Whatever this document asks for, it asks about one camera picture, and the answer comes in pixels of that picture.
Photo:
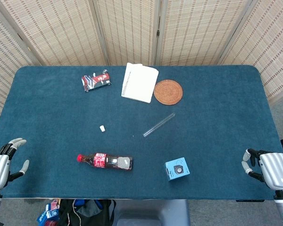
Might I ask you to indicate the small white cap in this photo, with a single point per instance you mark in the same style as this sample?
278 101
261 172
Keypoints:
102 128

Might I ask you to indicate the cola bottle red cap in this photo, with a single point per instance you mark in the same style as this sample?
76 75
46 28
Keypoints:
101 160

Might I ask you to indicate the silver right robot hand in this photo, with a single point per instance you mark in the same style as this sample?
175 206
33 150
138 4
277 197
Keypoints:
274 168

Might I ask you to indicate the bamboo folding screen panel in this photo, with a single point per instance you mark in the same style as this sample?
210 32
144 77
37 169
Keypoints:
56 30
127 28
198 30
4 66
268 47

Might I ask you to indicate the clear glass test tube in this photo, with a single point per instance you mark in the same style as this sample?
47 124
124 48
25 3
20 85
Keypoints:
159 125

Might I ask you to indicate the dark blue table cloth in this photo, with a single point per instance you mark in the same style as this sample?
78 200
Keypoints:
214 141

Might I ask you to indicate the white spiral notebook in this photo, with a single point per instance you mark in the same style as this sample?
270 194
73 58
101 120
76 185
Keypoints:
139 82

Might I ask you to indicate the round woven rattan coaster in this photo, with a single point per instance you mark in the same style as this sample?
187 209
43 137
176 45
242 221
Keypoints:
168 92

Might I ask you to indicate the blue snack packages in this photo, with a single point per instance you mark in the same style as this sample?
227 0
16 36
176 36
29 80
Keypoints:
48 214

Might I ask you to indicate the light blue speaker box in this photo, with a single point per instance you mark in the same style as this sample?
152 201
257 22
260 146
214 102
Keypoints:
178 169

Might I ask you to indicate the black bag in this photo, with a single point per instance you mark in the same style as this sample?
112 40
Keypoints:
89 212

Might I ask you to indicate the red black card box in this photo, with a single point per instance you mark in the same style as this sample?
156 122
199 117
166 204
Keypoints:
96 80

